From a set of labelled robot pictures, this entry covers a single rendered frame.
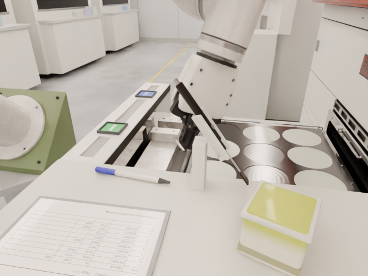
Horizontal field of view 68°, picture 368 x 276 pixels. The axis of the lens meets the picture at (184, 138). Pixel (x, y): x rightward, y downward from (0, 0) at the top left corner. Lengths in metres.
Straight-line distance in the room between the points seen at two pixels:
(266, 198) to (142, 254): 0.16
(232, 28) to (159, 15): 8.41
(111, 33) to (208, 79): 6.54
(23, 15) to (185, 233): 4.93
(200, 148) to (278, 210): 0.15
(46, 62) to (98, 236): 4.85
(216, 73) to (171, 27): 8.33
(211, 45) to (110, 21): 6.52
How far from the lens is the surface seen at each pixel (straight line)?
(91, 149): 0.62
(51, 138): 0.83
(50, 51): 5.14
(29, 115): 0.88
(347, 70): 0.89
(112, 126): 0.69
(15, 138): 0.85
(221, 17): 0.47
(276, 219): 0.32
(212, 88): 0.49
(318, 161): 0.72
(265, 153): 0.71
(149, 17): 8.95
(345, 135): 0.81
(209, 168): 0.62
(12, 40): 4.33
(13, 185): 0.83
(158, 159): 0.70
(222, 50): 0.46
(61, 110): 0.85
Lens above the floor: 1.25
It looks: 27 degrees down
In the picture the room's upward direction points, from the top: straight up
